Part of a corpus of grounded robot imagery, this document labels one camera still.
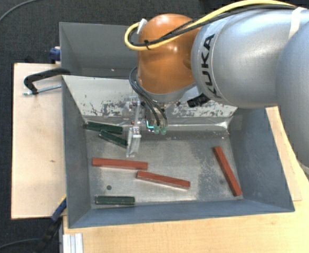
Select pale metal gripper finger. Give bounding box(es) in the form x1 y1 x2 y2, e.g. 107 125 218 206
125 126 142 158
129 95 142 128

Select red-brown flat block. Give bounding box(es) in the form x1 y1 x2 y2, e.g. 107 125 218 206
213 145 243 197
136 170 191 190
91 157 149 171

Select dark green flat block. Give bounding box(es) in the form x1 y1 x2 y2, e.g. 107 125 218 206
84 121 124 135
94 194 136 206
99 129 129 149

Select grey metal bin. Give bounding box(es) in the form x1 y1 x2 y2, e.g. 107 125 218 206
59 22 295 229

